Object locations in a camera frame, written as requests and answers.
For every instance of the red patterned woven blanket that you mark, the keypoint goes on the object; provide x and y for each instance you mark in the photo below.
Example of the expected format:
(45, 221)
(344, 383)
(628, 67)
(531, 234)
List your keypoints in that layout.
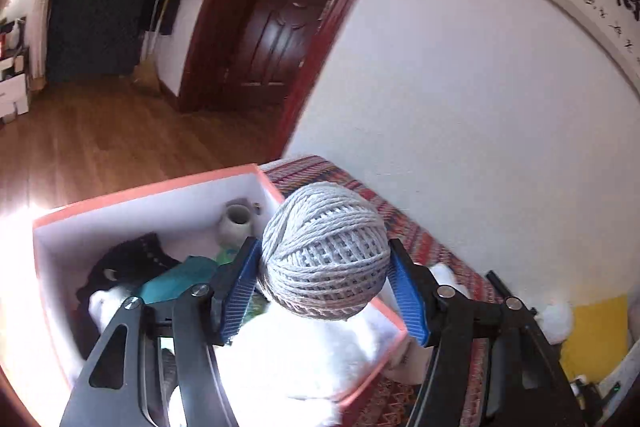
(320, 172)

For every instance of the red wooden door frame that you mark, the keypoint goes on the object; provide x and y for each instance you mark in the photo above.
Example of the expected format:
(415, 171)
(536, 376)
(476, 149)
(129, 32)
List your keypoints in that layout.
(320, 72)

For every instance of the grey twine ball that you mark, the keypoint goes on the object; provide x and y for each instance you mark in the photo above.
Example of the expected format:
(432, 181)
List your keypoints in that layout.
(325, 247)

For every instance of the small grey ceramic vase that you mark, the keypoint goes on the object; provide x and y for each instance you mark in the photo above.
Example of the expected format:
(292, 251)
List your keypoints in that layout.
(232, 232)

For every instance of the white fluffy cloth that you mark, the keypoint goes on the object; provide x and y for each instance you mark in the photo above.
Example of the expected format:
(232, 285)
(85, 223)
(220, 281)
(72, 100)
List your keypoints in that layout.
(112, 307)

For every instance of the yellow pillow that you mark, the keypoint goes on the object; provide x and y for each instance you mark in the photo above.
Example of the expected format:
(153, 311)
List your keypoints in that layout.
(595, 337)

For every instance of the black sock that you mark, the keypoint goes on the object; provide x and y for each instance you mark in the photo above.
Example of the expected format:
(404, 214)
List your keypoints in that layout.
(130, 257)

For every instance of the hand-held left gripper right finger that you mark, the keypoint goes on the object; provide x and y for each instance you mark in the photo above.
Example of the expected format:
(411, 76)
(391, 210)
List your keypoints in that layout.
(407, 297)

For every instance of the white cardboard box red rim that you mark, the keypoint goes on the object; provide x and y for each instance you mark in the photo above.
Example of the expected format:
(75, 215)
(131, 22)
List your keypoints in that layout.
(150, 217)

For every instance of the white fluffy ball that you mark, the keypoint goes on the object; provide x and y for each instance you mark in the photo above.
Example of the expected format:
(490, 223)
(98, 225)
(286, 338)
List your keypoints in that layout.
(557, 319)

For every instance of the dark red wooden door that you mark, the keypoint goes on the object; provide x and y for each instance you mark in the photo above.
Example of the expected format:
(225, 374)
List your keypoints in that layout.
(280, 32)

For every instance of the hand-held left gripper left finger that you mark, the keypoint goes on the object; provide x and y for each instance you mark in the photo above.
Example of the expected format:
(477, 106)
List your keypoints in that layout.
(240, 292)

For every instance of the straw broom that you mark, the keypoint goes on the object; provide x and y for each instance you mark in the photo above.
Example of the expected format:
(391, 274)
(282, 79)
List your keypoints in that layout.
(147, 74)

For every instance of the white low cabinet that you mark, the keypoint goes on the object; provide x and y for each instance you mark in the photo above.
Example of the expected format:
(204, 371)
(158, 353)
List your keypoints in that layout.
(12, 92)

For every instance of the teal cloth item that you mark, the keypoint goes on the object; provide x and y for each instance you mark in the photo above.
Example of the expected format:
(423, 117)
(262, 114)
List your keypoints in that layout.
(185, 277)

